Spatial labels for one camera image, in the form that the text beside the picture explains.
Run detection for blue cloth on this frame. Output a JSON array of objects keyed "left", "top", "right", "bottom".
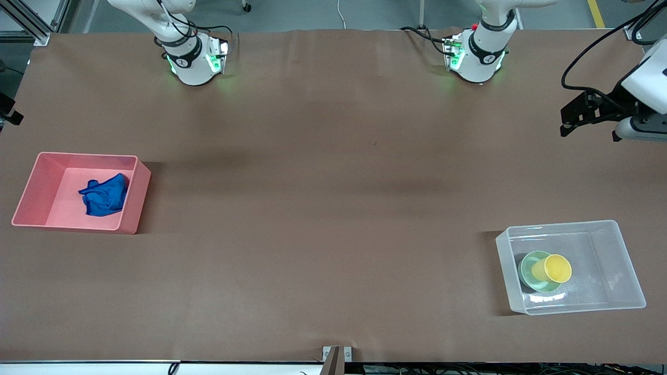
[{"left": 78, "top": 172, "right": 129, "bottom": 217}]

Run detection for yellow plastic cup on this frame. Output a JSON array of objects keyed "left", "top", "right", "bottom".
[{"left": 531, "top": 254, "right": 573, "bottom": 284}]

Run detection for mint green bowl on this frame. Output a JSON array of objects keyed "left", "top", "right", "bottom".
[{"left": 519, "top": 251, "right": 562, "bottom": 293}]

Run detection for pink plastic box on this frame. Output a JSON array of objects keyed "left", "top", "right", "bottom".
[{"left": 11, "top": 152, "right": 152, "bottom": 235}]

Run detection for clear plastic box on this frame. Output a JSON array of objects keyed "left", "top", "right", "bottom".
[{"left": 495, "top": 219, "right": 647, "bottom": 316}]

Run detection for brown table mat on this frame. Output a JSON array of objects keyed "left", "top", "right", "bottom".
[{"left": 0, "top": 29, "right": 667, "bottom": 364}]

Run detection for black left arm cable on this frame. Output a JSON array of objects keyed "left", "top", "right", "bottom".
[{"left": 628, "top": 4, "right": 667, "bottom": 47}]

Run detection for aluminium frame beam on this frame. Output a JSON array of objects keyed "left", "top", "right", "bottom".
[{"left": 0, "top": 0, "right": 71, "bottom": 45}]

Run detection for black left base cable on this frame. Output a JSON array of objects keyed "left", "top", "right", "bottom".
[{"left": 400, "top": 25, "right": 454, "bottom": 55}]

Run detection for black right base cables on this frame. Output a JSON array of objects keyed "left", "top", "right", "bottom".
[{"left": 154, "top": 0, "right": 233, "bottom": 50}]

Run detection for metal table bracket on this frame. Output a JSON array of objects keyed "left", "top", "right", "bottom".
[{"left": 322, "top": 345, "right": 353, "bottom": 375}]

